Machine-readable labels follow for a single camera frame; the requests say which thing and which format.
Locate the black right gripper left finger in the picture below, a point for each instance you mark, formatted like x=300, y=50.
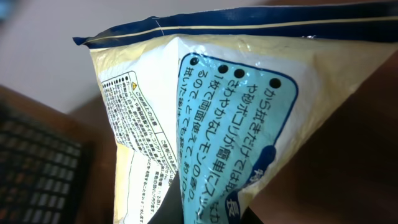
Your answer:
x=171, y=209

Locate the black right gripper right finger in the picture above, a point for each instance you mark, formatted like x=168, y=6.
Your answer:
x=249, y=217

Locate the grey plastic basket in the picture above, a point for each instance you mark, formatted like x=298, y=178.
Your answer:
x=43, y=173

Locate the cream snack bag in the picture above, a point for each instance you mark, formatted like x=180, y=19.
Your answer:
x=226, y=97

